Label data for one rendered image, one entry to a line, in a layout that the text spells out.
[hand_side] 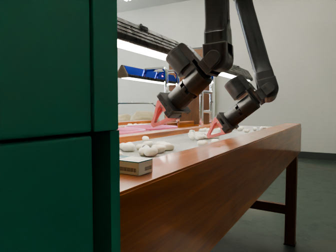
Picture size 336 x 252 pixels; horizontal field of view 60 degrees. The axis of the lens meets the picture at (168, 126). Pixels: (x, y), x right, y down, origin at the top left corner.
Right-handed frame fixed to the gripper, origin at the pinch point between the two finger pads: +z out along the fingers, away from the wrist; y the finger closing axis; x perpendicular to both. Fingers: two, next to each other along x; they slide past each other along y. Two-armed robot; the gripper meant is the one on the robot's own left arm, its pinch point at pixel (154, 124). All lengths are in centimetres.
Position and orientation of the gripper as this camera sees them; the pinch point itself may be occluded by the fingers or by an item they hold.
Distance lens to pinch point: 80.9
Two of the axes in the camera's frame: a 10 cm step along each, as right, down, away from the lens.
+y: -5.0, 0.4, -8.6
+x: 5.6, 7.7, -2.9
